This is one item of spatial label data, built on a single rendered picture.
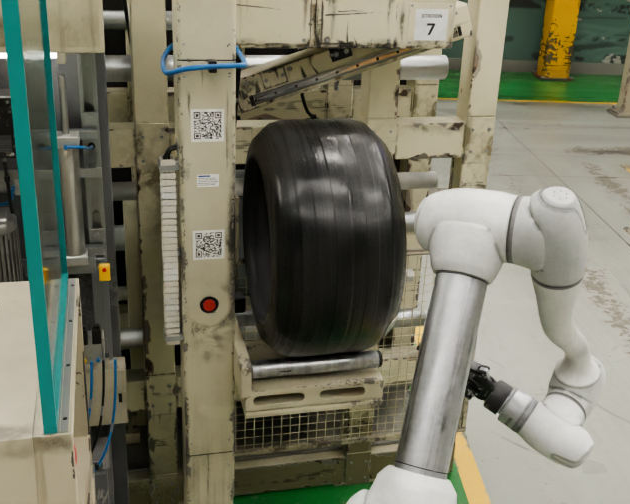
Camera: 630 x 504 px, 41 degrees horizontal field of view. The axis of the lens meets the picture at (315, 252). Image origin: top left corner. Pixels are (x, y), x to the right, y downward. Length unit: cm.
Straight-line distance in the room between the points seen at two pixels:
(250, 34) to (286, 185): 46
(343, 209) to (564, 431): 69
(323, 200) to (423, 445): 60
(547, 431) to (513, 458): 152
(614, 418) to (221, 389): 212
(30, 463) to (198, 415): 99
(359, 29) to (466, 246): 83
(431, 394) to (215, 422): 84
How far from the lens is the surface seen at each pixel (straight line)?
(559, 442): 199
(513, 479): 339
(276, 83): 236
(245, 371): 207
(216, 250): 204
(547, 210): 158
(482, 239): 160
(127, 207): 287
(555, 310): 172
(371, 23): 225
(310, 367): 214
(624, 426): 385
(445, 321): 160
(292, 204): 187
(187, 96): 192
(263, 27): 219
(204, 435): 229
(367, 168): 194
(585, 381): 205
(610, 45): 1218
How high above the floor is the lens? 199
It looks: 23 degrees down
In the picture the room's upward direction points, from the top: 2 degrees clockwise
